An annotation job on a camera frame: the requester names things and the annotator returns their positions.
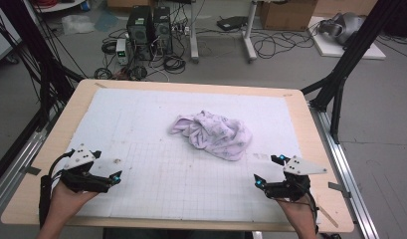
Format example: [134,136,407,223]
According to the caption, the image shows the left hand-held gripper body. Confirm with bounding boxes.
[60,142,113,194]

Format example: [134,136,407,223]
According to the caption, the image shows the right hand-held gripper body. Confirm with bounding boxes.
[262,154,328,202]

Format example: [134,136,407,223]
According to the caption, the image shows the pale purple printed towel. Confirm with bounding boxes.
[168,110,254,162]

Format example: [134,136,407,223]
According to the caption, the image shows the person's right hand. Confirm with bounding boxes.
[277,193,318,231]

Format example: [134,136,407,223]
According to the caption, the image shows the person's left hand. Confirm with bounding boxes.
[46,180,100,224]

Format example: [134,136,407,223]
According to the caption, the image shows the grey tape strip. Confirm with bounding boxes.
[20,164,42,176]
[327,181,352,199]

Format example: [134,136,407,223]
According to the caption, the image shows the thin wooden stick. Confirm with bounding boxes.
[314,202,340,229]

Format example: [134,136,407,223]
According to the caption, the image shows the white foam mat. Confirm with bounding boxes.
[36,88,321,225]

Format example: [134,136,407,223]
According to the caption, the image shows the white power supply box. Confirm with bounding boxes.
[115,38,129,66]

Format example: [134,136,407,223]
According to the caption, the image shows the white floor board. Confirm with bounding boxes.
[306,15,387,61]

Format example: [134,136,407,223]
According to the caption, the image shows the white desk leg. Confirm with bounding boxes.
[189,0,200,64]
[242,0,259,63]

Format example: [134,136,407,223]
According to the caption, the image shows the wide black computer tower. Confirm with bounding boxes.
[125,5,154,62]

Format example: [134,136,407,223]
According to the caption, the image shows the clear plastic bag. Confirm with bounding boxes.
[61,13,96,36]

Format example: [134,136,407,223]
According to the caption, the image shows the blue floor sheet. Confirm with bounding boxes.
[94,9,120,33]

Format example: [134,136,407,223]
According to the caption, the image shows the narrow black computer tower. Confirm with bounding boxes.
[152,6,174,56]

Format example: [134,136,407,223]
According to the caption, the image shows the brown cardboard box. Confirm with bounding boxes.
[259,0,318,32]

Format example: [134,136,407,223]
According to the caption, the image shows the flat black device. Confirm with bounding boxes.
[216,15,249,32]

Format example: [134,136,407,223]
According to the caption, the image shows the aluminium rail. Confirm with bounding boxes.
[0,127,50,217]
[308,103,381,239]

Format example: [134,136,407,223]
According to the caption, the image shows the right hand-held gripper cable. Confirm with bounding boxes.
[303,185,320,234]

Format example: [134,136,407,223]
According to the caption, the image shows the hand-held gripper cable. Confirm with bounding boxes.
[303,185,320,234]
[38,148,76,230]

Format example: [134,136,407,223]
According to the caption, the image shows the left hand-held gripper cable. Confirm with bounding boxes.
[38,148,76,230]

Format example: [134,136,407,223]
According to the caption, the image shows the loose black floor cables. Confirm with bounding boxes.
[250,29,317,61]

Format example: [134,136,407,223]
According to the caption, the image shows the coiled black cable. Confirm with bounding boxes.
[163,54,187,75]

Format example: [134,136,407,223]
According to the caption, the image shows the black frame strut with cables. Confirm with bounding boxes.
[0,0,87,131]

